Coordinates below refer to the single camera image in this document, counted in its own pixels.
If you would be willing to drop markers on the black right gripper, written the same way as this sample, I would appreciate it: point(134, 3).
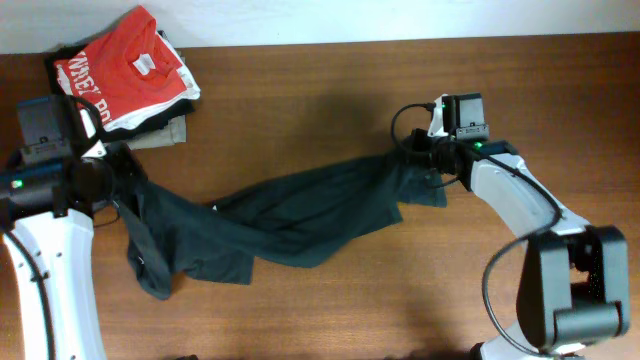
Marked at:
point(416, 145)

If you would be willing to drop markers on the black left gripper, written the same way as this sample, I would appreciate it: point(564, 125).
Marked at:
point(133, 170)

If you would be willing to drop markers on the dark green t-shirt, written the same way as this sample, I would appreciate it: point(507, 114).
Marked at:
point(298, 220)

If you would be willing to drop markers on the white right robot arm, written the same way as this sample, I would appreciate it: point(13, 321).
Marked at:
point(574, 285)

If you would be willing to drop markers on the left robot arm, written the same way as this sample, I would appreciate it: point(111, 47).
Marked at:
point(48, 228)

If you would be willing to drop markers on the olive grey folded garment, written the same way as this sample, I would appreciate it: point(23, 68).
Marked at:
point(160, 81)

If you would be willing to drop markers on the red folded t-shirt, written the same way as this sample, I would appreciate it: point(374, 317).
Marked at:
point(120, 75)

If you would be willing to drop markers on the black folded shirt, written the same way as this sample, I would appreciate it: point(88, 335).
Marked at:
point(150, 124)

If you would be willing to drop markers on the white folded shirt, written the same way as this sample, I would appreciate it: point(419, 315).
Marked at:
point(150, 107)

